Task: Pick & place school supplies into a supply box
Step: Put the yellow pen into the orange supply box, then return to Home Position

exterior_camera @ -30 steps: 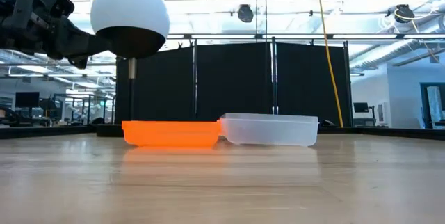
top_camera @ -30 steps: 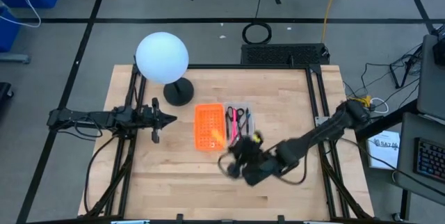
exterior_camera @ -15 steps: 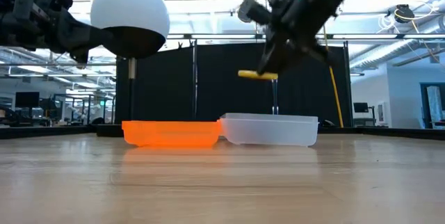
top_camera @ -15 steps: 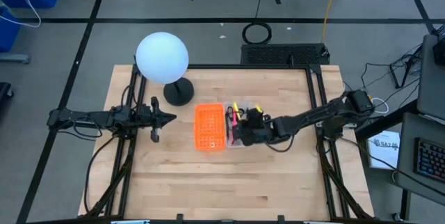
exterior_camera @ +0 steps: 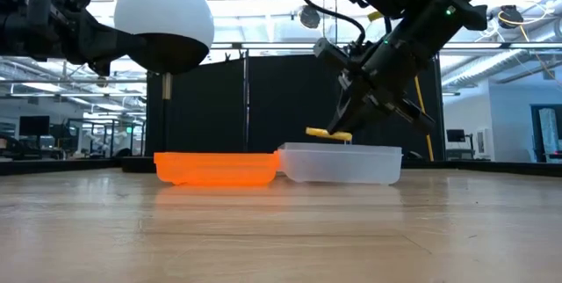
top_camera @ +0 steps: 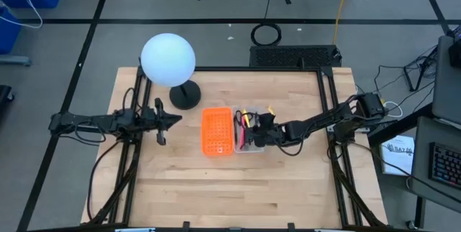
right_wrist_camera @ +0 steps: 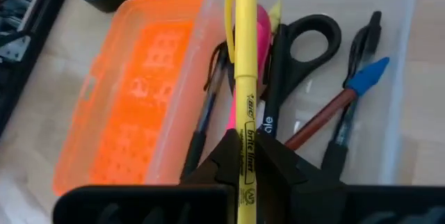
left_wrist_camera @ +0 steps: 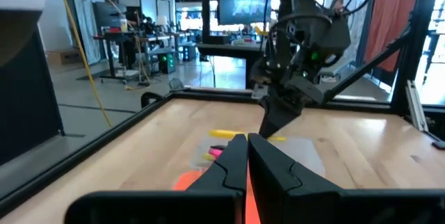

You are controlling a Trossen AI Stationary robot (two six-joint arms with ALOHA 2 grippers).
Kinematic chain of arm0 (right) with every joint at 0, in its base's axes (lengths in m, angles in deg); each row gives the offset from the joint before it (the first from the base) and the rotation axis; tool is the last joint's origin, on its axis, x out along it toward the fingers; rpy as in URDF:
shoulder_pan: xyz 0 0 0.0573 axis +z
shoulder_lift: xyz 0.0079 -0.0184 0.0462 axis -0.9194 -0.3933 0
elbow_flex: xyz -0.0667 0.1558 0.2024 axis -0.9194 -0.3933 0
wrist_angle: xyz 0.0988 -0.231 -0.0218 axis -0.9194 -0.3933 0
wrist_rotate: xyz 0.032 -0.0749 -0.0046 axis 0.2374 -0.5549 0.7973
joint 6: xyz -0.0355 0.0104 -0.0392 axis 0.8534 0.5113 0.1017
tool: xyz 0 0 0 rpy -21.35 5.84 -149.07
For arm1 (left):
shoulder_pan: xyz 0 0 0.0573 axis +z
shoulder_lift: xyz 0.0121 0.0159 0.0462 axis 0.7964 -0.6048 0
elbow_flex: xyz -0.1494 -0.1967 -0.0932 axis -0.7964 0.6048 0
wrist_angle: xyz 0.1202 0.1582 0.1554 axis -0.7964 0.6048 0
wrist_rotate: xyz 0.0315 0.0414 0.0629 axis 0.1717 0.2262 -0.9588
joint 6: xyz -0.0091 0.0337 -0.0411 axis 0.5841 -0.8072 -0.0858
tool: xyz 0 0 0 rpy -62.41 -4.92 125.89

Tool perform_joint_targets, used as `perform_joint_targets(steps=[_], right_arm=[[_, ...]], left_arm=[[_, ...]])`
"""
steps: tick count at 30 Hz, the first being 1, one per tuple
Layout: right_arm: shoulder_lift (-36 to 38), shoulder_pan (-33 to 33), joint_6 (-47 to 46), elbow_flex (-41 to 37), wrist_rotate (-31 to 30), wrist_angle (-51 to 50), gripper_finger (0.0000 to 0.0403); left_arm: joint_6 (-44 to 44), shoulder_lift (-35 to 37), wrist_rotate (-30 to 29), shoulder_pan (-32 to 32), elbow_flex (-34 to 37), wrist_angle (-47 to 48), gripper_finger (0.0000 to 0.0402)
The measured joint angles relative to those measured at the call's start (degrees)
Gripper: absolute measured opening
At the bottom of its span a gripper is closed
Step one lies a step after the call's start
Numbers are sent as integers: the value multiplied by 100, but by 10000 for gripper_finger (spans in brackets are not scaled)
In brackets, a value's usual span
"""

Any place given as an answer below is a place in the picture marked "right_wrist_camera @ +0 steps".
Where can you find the yellow highlighter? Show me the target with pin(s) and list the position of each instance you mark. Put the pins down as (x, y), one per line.
(246, 112)

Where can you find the pink highlighter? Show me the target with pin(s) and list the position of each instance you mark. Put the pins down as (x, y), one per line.
(264, 43)

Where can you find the black pen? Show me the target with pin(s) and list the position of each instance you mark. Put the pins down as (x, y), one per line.
(361, 46)
(208, 105)

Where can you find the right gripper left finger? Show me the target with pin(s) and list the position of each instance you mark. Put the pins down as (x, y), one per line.
(222, 161)

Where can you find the clear plastic supply box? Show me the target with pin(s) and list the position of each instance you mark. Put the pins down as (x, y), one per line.
(400, 112)

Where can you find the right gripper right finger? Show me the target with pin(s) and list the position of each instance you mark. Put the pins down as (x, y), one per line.
(278, 175)

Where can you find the orange plastic basket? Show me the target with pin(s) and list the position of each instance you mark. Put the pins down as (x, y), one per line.
(139, 95)

